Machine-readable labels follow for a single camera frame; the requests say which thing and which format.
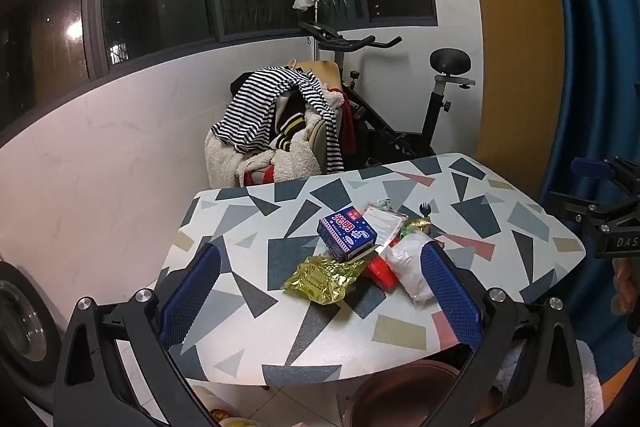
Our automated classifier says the black yellow striped garment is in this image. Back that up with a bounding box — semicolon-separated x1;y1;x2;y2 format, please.
269;92;308;152

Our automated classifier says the red bordered white packet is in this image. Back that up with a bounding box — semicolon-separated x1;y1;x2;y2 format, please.
360;204;407;292

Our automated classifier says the brown round bin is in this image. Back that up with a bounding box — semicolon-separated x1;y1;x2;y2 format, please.
350;359;473;427

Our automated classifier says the red garment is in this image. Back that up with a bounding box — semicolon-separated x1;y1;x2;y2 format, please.
339;89;357;156

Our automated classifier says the blue curtain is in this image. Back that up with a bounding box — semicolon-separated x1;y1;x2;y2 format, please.
534;0;640;390

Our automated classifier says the tan chair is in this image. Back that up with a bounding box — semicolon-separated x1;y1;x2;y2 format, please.
294;62;347;178

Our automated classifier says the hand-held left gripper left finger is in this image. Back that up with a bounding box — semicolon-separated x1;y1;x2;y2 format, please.
52;242;223;427

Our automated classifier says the gold foil wrapper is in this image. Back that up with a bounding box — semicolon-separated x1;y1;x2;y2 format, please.
283;254;362;305

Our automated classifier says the black exercise bike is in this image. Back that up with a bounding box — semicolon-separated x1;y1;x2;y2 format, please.
299;21;476;171

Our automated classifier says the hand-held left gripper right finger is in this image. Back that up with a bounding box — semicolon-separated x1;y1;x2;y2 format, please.
419;241;586;427

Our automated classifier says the white fleece garment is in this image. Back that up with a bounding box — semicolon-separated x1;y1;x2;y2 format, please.
204;112;324;188

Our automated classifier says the green shiny wrapper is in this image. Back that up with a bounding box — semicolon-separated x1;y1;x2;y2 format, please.
399;217;432;239

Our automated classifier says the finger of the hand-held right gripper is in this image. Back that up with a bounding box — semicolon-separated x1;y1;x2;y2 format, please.
571;156;640;194
547;189;617;229

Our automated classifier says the white plastic bag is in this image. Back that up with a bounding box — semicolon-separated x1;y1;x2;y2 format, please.
387;231;435;306

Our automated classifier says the yellow snack packet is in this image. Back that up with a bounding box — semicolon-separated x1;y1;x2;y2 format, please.
209;407;267;427

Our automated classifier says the white fluffy cloth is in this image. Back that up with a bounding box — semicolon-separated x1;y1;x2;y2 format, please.
575;339;607;427

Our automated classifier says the person's right hand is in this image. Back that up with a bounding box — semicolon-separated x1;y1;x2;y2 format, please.
611;257;640;334

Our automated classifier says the blue cardboard box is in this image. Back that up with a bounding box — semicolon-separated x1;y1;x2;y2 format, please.
316;205;379;262

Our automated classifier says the wooden wall panel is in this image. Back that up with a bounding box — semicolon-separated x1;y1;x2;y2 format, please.
457;0;565;168

